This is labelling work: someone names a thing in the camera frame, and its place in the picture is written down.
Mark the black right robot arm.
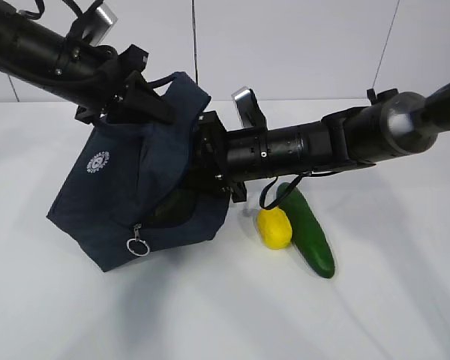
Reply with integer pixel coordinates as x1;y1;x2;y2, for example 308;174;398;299
183;83;450;203

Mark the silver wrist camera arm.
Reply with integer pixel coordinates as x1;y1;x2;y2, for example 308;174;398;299
232;87;267;128
66;1;118;47

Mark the yellow lemon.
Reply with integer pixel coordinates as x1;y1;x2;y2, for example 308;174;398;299
256;207;293;250

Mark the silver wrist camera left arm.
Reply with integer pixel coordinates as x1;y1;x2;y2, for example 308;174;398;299
66;1;118;47

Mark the dark navy fabric lunch bag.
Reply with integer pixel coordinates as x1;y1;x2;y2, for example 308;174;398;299
47;72;230;272

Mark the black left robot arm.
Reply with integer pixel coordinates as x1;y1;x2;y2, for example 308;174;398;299
0;1;176;125

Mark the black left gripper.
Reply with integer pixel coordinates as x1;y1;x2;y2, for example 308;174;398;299
75;44;176;124

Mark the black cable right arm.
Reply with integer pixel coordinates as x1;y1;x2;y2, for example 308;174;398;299
259;172;312;210

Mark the silver zipper pull ring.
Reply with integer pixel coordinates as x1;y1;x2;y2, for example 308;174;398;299
125;223;151;257

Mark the green cucumber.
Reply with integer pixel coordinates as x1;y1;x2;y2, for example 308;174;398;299
279;188;335;279

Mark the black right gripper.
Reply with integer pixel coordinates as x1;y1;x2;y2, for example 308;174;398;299
181;111;247;203

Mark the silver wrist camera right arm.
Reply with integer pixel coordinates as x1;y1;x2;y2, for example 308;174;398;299
232;87;267;128

